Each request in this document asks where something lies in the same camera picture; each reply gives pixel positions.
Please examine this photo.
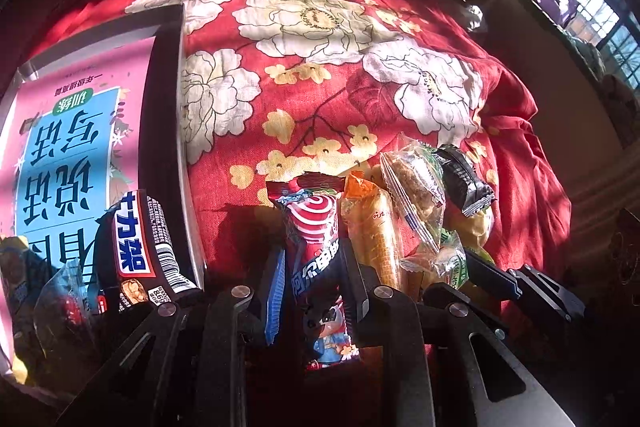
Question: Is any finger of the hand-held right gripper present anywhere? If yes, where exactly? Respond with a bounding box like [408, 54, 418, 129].
[462, 247, 587, 324]

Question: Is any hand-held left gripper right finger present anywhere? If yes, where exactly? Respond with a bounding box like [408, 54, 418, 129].
[340, 249, 576, 427]

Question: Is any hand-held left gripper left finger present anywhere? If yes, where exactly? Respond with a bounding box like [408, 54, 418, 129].
[55, 247, 288, 427]

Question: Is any red swirl candy packet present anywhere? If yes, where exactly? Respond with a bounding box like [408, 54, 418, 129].
[265, 172, 362, 370]

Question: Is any black chocolate bar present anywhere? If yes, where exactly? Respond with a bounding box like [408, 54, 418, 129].
[95, 189, 201, 318]

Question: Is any grey cardboard box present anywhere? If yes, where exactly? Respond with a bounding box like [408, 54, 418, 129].
[0, 4, 207, 390]

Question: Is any clear blue-tinted snack packet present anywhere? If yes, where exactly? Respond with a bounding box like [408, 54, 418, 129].
[34, 259, 103, 360]

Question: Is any dark blue snack packet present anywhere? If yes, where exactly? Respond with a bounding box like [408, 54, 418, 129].
[0, 234, 56, 385]

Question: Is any orange wafer packet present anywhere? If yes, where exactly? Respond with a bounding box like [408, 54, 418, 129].
[341, 171, 412, 300]

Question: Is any green label clear packet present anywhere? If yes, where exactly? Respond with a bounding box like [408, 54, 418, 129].
[400, 231, 469, 294]

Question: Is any yellow snack packet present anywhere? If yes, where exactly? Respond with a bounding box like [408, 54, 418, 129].
[447, 204, 497, 264]

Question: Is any small black snack packet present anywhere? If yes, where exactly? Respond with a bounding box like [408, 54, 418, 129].
[434, 144, 496, 218]

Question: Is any clear nut brittle packet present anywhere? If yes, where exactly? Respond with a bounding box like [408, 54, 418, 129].
[380, 141, 447, 259]

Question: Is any red floral blanket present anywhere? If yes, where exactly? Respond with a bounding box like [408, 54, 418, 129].
[30, 0, 573, 328]

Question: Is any pink and teal book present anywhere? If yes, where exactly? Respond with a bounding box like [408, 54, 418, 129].
[0, 36, 157, 358]

